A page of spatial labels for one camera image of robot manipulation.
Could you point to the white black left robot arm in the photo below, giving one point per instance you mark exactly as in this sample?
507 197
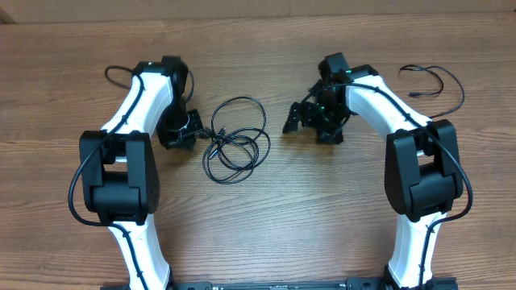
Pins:
117 184

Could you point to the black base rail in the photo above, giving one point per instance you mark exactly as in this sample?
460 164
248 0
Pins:
282 285

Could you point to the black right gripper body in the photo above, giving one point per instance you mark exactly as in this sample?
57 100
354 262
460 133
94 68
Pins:
303 117

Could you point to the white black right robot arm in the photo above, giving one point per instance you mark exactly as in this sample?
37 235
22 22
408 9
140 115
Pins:
423 175

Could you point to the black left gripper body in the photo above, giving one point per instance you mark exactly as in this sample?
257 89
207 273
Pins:
177 129

